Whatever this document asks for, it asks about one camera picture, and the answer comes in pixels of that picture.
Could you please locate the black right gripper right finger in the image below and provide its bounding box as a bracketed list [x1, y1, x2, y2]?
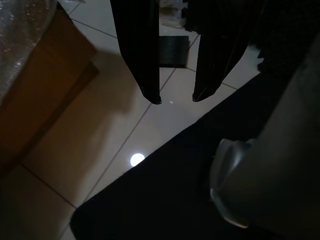
[192, 0, 261, 102]

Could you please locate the black floor rug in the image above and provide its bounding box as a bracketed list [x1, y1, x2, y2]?
[70, 71, 320, 240]

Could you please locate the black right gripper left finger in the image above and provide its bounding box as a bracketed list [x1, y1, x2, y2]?
[109, 0, 162, 105]

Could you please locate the small black foam pad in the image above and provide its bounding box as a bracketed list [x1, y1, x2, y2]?
[159, 35, 190, 69]

